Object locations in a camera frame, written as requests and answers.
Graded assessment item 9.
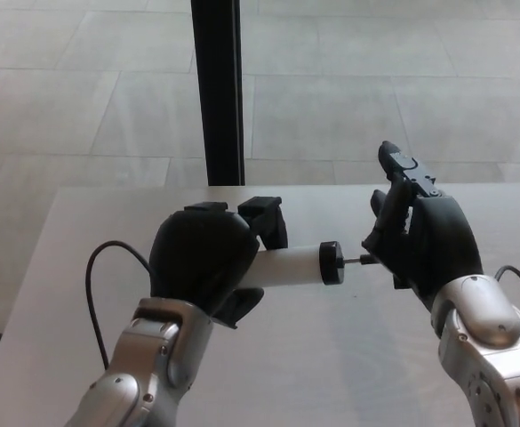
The black vertical post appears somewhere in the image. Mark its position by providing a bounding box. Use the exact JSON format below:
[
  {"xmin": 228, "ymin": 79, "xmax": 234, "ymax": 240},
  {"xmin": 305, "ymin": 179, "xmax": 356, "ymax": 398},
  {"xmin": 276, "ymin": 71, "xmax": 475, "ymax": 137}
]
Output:
[{"xmin": 189, "ymin": 0, "xmax": 246, "ymax": 187}]

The white air pump black handle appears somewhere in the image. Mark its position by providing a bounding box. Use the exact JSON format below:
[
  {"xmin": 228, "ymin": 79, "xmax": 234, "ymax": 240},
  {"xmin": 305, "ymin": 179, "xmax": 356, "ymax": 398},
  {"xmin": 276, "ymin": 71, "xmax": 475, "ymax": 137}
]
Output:
[{"xmin": 241, "ymin": 240, "xmax": 410, "ymax": 291}]

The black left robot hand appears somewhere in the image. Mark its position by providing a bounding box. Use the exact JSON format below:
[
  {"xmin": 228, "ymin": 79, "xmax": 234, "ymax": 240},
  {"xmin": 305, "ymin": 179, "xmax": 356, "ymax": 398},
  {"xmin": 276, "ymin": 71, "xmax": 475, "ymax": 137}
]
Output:
[{"xmin": 148, "ymin": 195, "xmax": 290, "ymax": 331}]

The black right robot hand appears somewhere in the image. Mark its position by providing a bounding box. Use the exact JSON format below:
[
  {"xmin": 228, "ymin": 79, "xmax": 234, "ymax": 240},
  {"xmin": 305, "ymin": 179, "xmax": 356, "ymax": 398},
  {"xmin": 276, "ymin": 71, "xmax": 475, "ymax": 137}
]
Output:
[{"xmin": 361, "ymin": 141, "xmax": 484, "ymax": 312}]

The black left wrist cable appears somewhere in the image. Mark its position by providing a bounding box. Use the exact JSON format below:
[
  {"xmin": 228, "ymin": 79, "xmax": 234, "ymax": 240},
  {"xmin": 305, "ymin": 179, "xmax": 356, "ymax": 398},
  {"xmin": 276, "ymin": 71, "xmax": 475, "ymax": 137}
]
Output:
[{"xmin": 84, "ymin": 240, "xmax": 155, "ymax": 371}]

